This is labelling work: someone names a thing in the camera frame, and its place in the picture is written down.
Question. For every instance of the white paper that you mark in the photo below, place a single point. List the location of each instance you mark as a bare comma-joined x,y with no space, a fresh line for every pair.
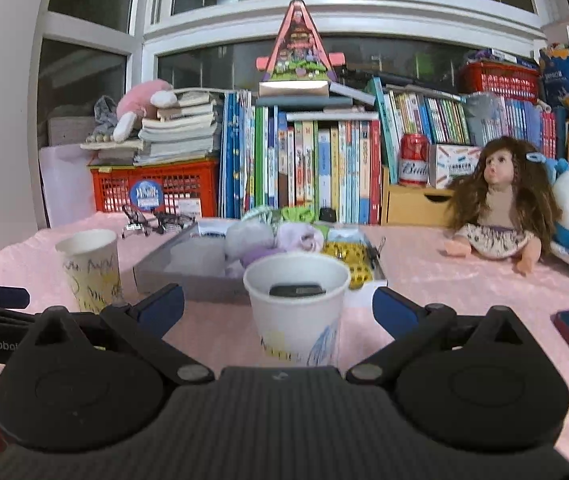
249,237

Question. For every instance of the row of slim colourful books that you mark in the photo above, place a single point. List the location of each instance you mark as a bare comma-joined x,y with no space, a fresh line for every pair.
439,120

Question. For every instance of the grey cloth toy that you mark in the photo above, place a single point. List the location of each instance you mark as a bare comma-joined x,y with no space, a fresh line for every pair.
104,112

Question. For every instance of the white window frame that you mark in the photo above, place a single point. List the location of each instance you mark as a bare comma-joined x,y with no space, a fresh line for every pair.
244,15

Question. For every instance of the pink plush rabbit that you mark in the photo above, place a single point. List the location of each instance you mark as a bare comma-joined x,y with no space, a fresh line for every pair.
137,102

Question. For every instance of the green scrunchie with bell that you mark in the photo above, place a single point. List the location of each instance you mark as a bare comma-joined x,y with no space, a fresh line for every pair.
298,214

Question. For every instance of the red beer can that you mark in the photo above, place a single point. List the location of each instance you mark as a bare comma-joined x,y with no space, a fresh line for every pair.
414,160

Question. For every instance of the paper cup with black scribble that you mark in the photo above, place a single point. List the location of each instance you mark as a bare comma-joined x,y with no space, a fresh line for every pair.
89,270

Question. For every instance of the brown-haired doll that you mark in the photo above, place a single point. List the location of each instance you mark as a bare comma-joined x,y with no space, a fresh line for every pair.
499,165

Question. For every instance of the wooden drawer box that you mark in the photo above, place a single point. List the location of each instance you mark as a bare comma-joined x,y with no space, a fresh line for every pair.
414,207

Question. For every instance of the grey cardboard box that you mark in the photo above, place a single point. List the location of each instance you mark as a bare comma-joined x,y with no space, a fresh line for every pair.
164,275

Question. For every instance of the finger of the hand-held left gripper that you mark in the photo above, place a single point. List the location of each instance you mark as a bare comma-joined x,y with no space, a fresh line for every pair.
4,297

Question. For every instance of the black binder clips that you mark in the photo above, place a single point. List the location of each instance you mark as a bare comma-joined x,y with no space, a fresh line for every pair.
374,255

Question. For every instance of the pink triangular toy house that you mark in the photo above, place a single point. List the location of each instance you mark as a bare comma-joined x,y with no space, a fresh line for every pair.
297,50

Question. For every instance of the paper cup with blue scribble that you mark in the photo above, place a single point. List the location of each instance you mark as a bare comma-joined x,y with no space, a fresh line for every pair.
289,330

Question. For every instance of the row of upright books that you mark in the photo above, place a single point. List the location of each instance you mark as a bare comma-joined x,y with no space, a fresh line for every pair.
304,160

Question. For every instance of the small black box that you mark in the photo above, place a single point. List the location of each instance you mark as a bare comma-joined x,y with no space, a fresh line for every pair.
327,215

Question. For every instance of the white fluffy sock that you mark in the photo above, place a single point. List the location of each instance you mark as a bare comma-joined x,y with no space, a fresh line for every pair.
299,237

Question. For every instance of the stack of lying books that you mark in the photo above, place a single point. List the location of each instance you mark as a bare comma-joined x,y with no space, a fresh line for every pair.
179,130

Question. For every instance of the small black object in cup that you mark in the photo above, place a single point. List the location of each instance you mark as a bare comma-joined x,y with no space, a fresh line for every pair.
297,290

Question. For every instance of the white carton with coloured print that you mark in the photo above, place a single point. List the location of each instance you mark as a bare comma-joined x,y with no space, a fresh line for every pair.
454,166

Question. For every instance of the red plastic basket with sticker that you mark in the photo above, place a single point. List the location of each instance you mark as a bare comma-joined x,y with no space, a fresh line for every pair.
114,185

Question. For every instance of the small red plastic basket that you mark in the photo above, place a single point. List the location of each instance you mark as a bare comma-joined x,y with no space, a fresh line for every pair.
499,82

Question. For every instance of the white translucent storage bin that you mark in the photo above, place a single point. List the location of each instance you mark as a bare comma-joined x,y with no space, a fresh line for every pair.
64,185

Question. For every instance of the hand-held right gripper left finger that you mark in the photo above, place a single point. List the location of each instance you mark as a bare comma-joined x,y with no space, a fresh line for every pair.
162,305

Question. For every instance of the grey grid-pattern box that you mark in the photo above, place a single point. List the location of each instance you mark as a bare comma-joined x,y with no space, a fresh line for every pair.
69,130

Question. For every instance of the green checkered cloth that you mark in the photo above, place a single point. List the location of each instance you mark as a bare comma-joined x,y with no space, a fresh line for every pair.
262,215

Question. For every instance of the white scrunchie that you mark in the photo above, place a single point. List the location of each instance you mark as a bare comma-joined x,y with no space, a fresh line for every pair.
194,260

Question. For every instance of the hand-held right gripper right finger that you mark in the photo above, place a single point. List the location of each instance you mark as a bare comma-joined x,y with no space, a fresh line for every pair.
394,307

